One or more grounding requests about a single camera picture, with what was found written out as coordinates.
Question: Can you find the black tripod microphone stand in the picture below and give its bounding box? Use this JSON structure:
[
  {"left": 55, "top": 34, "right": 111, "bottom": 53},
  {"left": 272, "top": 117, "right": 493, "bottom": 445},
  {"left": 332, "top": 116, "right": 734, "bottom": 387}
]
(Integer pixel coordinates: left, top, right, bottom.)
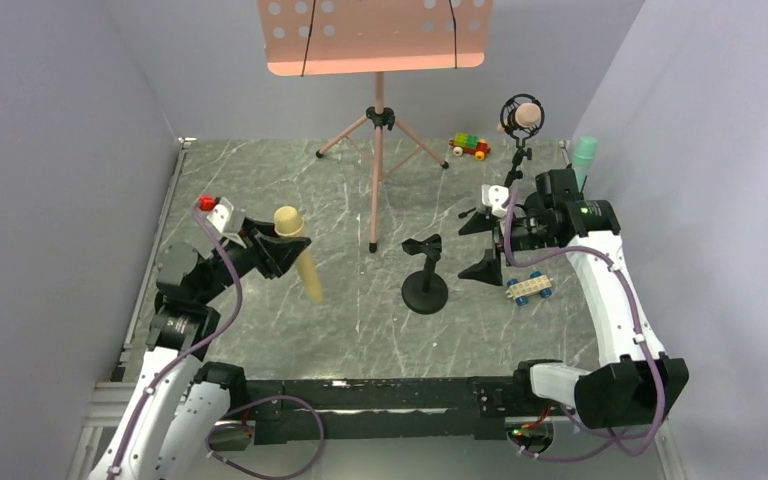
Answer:
[{"left": 458, "top": 93, "right": 547, "bottom": 220}]

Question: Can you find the yellow microphone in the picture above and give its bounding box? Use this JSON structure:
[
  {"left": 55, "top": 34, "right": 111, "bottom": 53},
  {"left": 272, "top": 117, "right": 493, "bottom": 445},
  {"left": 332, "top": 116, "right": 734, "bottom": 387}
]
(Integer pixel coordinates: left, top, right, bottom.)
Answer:
[{"left": 273, "top": 205, "right": 326, "bottom": 306}]

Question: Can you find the black round-base mic stand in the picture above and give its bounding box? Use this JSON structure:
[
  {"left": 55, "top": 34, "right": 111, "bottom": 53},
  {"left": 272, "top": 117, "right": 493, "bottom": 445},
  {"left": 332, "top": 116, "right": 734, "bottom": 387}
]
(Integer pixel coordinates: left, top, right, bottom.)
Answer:
[{"left": 401, "top": 234, "right": 449, "bottom": 315}]

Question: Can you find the teal microphone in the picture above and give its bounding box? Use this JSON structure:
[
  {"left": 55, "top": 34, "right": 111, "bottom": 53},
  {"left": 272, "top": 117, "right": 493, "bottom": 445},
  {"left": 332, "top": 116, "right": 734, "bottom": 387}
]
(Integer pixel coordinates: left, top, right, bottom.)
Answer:
[{"left": 571, "top": 136, "right": 599, "bottom": 192}]

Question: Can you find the pink microphone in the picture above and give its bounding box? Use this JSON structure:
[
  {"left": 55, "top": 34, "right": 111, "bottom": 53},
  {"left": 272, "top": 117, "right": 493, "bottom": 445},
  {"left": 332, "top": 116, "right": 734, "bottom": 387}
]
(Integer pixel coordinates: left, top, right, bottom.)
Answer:
[{"left": 497, "top": 103, "right": 543, "bottom": 133}]

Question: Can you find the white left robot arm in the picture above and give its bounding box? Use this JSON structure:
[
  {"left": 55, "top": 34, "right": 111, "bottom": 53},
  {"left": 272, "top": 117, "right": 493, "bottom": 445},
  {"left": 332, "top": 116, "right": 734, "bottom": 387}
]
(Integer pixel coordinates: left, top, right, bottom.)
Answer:
[{"left": 88, "top": 207, "right": 311, "bottom": 479}]

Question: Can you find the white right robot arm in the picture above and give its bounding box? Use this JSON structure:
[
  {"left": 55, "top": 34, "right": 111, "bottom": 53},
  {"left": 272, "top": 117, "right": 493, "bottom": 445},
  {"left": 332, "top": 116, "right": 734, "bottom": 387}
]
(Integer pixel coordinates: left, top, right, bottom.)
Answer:
[{"left": 458, "top": 169, "right": 689, "bottom": 429}]

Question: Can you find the pink music stand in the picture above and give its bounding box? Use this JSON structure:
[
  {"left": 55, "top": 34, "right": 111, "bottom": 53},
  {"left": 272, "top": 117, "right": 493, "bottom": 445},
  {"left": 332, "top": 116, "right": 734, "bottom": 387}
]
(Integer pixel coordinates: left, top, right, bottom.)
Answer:
[{"left": 256, "top": 0, "right": 494, "bottom": 252}]

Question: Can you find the white blue toy block car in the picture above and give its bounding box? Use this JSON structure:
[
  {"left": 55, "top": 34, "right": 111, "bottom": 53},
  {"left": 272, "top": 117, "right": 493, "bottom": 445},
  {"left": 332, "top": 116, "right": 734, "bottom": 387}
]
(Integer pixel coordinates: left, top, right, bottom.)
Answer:
[{"left": 505, "top": 271, "right": 553, "bottom": 306}]

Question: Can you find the colourful toy block train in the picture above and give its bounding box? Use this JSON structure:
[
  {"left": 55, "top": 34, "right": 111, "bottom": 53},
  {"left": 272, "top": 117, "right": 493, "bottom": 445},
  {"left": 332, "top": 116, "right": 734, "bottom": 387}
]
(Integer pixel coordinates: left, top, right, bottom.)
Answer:
[{"left": 449, "top": 132, "right": 492, "bottom": 161}]

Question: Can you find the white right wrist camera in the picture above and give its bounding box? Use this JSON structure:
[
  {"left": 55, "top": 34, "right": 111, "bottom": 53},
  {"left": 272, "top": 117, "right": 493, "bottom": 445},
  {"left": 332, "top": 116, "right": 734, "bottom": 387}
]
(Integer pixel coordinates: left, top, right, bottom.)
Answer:
[{"left": 477, "top": 184, "right": 510, "bottom": 219}]

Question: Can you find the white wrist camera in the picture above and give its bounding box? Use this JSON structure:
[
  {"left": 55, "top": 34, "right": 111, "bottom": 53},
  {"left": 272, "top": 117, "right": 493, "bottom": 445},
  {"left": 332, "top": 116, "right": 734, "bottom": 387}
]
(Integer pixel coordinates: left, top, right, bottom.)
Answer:
[
  {"left": 477, "top": 184, "right": 510, "bottom": 219},
  {"left": 196, "top": 196, "right": 246, "bottom": 245}
]

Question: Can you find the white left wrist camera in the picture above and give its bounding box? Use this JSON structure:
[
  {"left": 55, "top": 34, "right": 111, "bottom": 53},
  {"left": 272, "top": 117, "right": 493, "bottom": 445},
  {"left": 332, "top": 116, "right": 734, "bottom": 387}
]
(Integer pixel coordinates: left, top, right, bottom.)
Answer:
[{"left": 196, "top": 196, "right": 246, "bottom": 245}]

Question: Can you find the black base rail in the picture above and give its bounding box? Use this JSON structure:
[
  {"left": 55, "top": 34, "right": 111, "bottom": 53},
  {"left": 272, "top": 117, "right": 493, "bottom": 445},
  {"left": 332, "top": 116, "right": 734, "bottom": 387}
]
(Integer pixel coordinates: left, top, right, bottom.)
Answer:
[{"left": 219, "top": 375, "right": 564, "bottom": 445}]

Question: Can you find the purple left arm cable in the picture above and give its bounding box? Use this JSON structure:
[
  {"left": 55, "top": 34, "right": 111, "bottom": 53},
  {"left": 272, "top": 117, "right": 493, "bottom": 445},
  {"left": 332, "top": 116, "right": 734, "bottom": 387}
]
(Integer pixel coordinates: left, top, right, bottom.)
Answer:
[{"left": 105, "top": 201, "right": 326, "bottom": 480}]

